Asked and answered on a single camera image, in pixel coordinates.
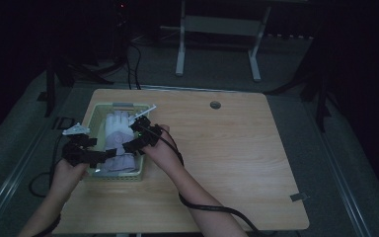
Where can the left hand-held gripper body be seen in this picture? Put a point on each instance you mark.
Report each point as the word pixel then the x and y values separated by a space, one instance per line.
pixel 75 154

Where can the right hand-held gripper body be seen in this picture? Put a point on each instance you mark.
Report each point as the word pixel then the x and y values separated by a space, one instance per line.
pixel 148 133

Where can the lilac glove with grey palm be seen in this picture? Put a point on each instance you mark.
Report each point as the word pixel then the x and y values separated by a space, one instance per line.
pixel 112 170

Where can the lilac and white glove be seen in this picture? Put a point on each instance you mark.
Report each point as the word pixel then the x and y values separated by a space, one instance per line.
pixel 116 131

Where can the pale green plastic basket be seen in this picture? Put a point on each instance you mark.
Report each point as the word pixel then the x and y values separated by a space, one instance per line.
pixel 97 120

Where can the person's left hand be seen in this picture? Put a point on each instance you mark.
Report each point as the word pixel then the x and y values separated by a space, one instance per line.
pixel 65 177

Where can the person's right hand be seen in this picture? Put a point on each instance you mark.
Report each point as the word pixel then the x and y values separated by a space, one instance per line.
pixel 164 154

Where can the black tripod stand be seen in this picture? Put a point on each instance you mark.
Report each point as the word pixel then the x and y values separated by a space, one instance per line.
pixel 50 85

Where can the round grey table grommet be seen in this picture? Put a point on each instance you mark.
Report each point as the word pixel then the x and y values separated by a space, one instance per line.
pixel 215 105

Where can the dark device with red light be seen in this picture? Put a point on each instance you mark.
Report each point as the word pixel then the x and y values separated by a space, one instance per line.
pixel 121 13

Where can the grey tape piece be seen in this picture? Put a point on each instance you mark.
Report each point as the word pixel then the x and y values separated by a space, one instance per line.
pixel 298 197

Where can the black stand with splayed legs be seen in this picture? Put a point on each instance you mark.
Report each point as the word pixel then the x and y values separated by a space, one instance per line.
pixel 320 98

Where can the white metal stand frame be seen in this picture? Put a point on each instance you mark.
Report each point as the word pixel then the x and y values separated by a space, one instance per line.
pixel 217 25

